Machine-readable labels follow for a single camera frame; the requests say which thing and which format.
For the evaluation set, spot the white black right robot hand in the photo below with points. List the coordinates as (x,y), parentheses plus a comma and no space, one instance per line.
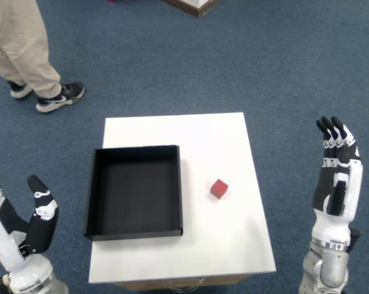
(350,190)

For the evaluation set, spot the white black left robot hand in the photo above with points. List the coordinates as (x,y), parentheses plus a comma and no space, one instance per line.
(6,251)

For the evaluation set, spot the red cube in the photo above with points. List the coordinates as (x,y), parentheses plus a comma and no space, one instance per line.
(219,189)

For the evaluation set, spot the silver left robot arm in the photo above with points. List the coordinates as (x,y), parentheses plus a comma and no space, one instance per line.
(46,286)

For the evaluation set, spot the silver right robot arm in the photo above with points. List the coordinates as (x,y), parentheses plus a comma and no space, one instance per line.
(328,272)

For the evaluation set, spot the black open box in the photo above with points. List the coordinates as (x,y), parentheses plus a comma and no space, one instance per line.
(135,196)

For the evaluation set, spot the black white sneaker with swoosh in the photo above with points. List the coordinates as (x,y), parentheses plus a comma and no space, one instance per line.
(60,98)

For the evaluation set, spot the white table with wooden base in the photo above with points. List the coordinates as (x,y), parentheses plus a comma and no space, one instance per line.
(187,254)

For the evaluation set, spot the beige trousers of person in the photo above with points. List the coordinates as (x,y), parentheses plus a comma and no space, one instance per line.
(16,46)

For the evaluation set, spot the white platform with brown edge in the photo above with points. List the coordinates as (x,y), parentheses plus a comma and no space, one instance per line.
(200,7)

